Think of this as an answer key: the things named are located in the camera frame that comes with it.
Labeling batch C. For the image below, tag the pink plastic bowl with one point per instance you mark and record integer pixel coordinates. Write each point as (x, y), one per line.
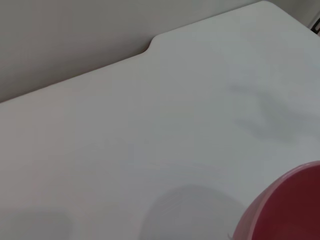
(287, 205)

